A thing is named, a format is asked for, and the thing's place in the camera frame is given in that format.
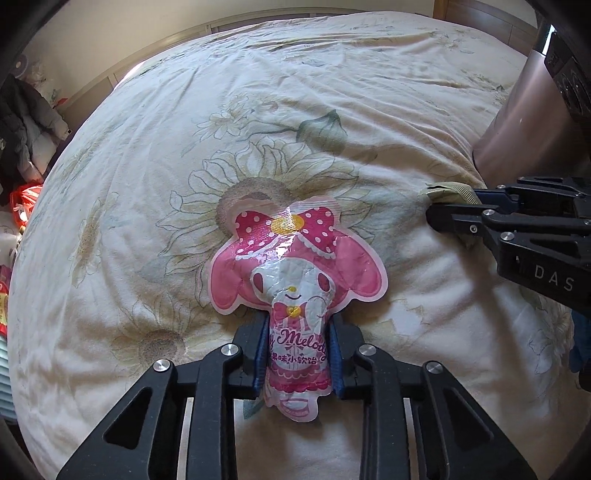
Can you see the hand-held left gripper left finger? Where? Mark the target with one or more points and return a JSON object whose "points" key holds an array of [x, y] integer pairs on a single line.
{"points": [[262, 355]]}

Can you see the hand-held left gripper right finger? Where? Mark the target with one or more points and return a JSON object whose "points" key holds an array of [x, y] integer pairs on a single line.
{"points": [[334, 369]]}

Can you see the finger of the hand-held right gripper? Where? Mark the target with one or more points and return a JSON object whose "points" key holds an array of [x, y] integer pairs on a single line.
{"points": [[461, 221], [494, 201]]}

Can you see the pink character candy bag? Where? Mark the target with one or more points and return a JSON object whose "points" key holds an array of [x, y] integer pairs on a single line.
{"points": [[295, 286]]}

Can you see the blue cloth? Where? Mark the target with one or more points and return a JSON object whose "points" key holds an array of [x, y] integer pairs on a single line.
{"points": [[582, 341]]}

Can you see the rose gold cylindrical appliance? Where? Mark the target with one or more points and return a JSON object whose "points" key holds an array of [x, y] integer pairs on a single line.
{"points": [[531, 115]]}

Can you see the brown wooden headboard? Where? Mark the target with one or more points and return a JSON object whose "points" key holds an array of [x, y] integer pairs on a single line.
{"points": [[489, 18]]}

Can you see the floral cream bedsheet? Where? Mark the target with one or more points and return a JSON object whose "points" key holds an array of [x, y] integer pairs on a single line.
{"points": [[231, 138]]}

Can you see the grey striped cloth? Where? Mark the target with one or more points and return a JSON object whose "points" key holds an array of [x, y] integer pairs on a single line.
{"points": [[8, 378]]}

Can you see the red plastic bag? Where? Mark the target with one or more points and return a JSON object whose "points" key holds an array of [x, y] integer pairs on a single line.
{"points": [[25, 205]]}

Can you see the dark jacket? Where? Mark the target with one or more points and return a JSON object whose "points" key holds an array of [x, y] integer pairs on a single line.
{"points": [[27, 124]]}

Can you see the purple round disc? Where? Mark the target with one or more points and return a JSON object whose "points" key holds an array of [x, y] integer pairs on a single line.
{"points": [[21, 67]]}

